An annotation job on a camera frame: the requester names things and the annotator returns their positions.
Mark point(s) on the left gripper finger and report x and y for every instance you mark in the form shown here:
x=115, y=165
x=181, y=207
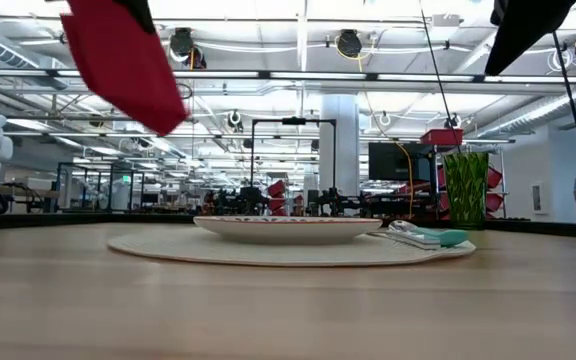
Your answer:
x=138, y=12

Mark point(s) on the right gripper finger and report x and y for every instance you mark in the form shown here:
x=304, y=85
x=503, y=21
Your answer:
x=523, y=30

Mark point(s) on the red cloth napkin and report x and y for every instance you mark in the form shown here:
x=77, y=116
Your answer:
x=128, y=80

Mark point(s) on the green glass cup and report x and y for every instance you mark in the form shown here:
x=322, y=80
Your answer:
x=465, y=190

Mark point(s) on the blue orange patterned plate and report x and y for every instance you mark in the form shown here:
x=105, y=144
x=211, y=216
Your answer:
x=288, y=231

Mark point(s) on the large white plate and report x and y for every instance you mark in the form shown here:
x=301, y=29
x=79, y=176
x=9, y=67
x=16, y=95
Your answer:
x=268, y=254

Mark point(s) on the red box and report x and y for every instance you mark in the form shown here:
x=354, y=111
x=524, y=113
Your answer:
x=442, y=137

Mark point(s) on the red storage bin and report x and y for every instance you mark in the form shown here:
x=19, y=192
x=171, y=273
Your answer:
x=494, y=177
x=276, y=189

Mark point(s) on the black monitor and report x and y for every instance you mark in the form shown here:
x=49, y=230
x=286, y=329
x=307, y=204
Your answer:
x=398, y=161

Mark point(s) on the white column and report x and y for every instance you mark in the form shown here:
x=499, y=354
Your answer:
x=339, y=145

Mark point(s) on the black gantry frame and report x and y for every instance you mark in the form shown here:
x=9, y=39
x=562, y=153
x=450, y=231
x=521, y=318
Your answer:
x=293, y=121

